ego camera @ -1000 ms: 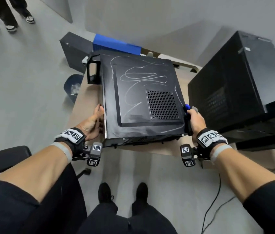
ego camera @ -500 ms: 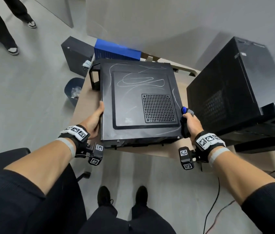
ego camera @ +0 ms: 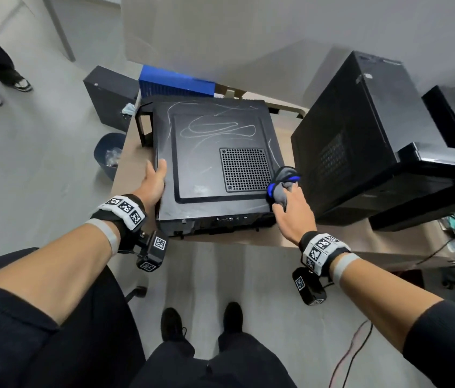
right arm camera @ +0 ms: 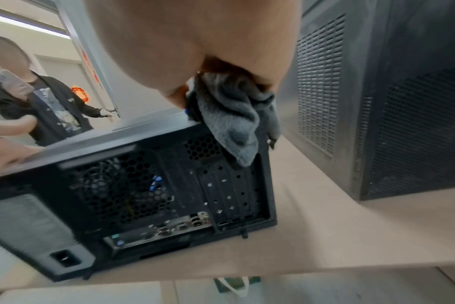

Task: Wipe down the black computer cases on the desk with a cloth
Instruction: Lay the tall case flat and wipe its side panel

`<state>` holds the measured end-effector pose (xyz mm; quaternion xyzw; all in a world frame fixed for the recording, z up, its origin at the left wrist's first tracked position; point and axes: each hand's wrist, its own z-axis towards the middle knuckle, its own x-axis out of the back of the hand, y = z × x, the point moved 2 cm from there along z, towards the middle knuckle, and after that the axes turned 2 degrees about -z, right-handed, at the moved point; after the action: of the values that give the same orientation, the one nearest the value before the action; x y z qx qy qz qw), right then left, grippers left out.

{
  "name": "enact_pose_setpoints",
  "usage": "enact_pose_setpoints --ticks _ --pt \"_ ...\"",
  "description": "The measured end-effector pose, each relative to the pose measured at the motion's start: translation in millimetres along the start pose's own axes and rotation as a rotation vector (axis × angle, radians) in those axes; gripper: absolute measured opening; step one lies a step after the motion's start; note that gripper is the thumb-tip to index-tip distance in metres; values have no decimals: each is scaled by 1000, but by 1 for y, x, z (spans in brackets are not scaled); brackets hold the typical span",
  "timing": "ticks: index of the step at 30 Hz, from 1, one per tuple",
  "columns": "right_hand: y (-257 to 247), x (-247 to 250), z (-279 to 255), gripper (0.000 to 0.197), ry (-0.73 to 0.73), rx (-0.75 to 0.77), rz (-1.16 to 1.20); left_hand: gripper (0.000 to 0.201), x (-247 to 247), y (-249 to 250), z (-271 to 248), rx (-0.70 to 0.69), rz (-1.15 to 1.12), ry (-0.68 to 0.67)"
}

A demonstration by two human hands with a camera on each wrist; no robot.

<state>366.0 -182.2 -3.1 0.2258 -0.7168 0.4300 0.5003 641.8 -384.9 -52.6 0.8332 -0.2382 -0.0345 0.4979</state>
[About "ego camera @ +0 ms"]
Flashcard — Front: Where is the person's left hand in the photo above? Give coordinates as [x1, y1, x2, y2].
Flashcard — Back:
[132, 158, 168, 213]

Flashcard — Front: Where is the person's right hand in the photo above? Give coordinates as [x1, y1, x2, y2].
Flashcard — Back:
[272, 183, 318, 246]

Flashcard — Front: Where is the grey cleaning cloth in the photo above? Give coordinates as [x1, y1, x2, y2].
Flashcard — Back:
[266, 166, 302, 213]

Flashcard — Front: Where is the black device with blue light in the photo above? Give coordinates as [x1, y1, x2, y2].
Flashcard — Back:
[134, 94, 286, 239]

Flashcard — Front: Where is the black Lenovo tower case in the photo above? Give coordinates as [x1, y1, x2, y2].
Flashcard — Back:
[290, 51, 455, 227]

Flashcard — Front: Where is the slim black vented computer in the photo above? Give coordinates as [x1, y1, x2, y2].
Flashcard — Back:
[369, 85, 455, 232]

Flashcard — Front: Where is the person's right forearm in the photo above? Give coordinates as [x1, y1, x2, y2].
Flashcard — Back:
[334, 258, 455, 388]

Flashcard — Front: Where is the person's left forearm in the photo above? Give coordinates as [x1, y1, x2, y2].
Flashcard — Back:
[0, 221, 121, 388]

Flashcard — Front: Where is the person's right shoe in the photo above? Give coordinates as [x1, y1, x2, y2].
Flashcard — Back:
[222, 301, 244, 334]

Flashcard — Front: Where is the person's left shoe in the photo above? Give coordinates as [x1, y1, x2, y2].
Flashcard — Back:
[160, 307, 188, 342]

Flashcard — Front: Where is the left wrist marker band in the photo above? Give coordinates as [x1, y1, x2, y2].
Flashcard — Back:
[90, 193, 148, 252]

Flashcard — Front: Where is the wrist marker band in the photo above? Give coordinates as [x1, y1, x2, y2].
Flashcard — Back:
[299, 231, 352, 278]
[90, 193, 148, 252]

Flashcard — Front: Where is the right wrist marker band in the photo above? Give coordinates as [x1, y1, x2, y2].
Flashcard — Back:
[299, 231, 352, 278]

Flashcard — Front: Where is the dark blue waste bin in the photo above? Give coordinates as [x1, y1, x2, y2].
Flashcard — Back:
[93, 132, 127, 182]

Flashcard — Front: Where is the black floor box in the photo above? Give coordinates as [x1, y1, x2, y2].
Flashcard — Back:
[83, 65, 141, 133]

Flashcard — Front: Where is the small blue plastic box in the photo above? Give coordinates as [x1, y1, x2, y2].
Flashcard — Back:
[138, 64, 216, 98]

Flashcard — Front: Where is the grey metal stand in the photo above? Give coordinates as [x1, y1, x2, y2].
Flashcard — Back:
[215, 84, 249, 100]

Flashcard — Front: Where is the black office chair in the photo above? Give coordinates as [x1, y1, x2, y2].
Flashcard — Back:
[0, 248, 149, 388]

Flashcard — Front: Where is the white right wrist strap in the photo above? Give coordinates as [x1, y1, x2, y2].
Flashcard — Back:
[330, 253, 362, 284]

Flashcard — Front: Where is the white wrist strap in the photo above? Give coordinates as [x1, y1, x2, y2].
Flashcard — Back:
[330, 253, 362, 284]
[85, 218, 120, 256]

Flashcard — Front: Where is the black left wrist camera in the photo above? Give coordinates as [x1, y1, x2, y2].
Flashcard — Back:
[136, 231, 169, 273]

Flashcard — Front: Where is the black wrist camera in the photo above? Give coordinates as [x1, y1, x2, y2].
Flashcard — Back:
[292, 266, 328, 307]
[136, 231, 169, 273]

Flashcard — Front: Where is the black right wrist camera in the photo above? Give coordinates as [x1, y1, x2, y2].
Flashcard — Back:
[292, 266, 328, 307]

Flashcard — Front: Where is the white left wrist strap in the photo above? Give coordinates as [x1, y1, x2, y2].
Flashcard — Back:
[85, 218, 120, 256]

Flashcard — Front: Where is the dark floor cable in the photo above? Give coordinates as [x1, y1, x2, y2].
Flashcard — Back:
[328, 318, 370, 388]

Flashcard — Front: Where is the black floor cable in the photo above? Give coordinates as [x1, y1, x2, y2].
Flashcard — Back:
[341, 323, 375, 388]

